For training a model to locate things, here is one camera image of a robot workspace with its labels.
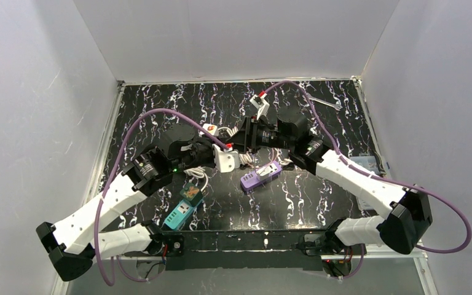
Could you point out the teal power strip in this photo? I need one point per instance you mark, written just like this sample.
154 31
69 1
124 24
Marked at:
178 216

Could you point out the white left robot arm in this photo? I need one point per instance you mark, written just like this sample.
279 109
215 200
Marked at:
75 243

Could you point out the clear plastic parts box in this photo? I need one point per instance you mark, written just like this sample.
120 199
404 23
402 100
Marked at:
368 162

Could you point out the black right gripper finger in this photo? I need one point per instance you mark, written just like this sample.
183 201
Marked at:
250 125
241 142

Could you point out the purple power strip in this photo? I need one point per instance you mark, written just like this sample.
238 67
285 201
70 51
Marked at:
250 181

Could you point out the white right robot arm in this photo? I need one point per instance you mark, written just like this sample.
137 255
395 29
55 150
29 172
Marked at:
403 214

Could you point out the green dragon socket cube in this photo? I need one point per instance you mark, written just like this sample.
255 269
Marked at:
191 194

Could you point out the silver wrench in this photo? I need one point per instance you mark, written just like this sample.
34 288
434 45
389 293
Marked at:
337 107

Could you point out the small white cube charger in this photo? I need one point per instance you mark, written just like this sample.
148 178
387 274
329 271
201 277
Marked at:
265 171

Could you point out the white multi-socket adapter plug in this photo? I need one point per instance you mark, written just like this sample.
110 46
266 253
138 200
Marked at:
211 129

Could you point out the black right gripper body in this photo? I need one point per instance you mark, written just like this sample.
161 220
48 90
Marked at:
253 134

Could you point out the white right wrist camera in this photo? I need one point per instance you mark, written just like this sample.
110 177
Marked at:
261 104

